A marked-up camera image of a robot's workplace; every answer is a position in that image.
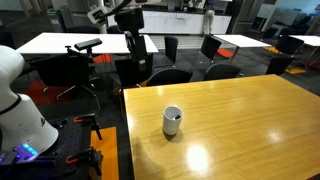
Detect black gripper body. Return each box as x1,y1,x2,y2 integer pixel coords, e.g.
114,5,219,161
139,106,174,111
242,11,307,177
114,7,146,34

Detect white ceramic mug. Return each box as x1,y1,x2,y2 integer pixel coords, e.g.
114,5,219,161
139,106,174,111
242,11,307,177
162,105,184,136

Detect white kitchen counter cabinets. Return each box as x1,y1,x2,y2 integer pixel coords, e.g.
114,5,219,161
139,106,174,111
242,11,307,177
107,10,233,35

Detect standing person in beige trousers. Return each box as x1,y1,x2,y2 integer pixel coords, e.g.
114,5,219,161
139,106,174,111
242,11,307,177
200,0,217,36

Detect grey waste bin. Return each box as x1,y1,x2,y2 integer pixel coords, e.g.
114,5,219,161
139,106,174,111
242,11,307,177
46,8,66,33

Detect large white table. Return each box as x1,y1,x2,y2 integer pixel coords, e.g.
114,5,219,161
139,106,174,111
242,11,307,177
15,32,160,56

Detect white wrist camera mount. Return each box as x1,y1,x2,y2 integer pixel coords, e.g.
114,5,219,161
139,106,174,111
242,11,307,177
87,3,111,25

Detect black stereo camera bar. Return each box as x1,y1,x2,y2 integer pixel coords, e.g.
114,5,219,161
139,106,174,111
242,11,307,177
73,37,103,52

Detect black camera tripod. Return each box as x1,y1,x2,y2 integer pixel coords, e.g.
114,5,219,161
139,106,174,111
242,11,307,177
55,45,103,111

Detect black clamp with orange handle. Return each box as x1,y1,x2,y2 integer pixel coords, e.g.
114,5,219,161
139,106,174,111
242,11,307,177
73,113,104,141
65,147,104,177

